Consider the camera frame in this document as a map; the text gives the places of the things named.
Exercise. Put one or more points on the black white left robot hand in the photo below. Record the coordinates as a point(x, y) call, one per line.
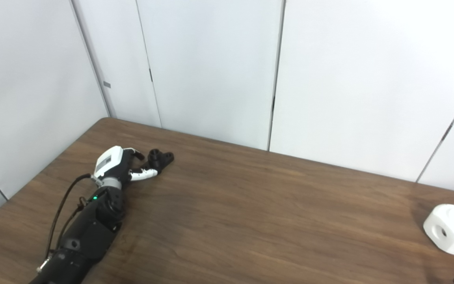
point(110, 165)

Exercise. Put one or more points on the black flanged holder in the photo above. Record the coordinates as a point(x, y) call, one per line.
point(162, 159)

